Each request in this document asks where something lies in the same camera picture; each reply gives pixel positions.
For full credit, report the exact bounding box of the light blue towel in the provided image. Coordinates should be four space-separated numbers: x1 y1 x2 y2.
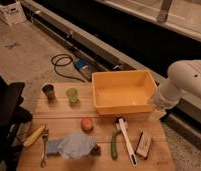
58 132 96 160

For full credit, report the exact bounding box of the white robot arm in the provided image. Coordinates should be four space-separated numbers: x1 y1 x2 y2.
153 60 201 109

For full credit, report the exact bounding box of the green plastic cup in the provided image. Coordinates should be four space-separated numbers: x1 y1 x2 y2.
66 88 78 103

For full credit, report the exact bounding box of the dark brown cup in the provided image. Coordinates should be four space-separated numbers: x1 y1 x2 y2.
42 84 55 100

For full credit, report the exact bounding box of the yellow plastic bin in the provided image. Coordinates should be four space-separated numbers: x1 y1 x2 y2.
92 70 157 115

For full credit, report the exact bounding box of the blue power box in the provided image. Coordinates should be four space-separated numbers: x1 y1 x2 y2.
74 59 90 72

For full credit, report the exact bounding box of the orange peach toy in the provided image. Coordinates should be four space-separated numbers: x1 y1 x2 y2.
81 118 94 132

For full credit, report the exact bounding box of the white dish brush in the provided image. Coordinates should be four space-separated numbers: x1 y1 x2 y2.
116 117 138 167

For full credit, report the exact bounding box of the green cucumber toy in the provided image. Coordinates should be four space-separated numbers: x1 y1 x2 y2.
110 131 121 160

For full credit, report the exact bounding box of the dark grapes toy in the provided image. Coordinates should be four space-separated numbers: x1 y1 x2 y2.
90 145 101 156

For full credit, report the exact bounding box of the black white eraser block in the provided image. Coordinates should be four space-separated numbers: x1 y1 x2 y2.
135 132 152 159

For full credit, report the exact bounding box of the blue sponge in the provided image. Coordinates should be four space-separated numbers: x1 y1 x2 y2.
46 140 60 155

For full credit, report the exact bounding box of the black chair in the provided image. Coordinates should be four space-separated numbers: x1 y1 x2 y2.
0 75 33 171

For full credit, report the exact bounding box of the white cardboard box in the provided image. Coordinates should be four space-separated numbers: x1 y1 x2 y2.
0 1 26 26

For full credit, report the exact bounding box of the black cable loop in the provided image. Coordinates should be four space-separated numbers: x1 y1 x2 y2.
50 53 87 83

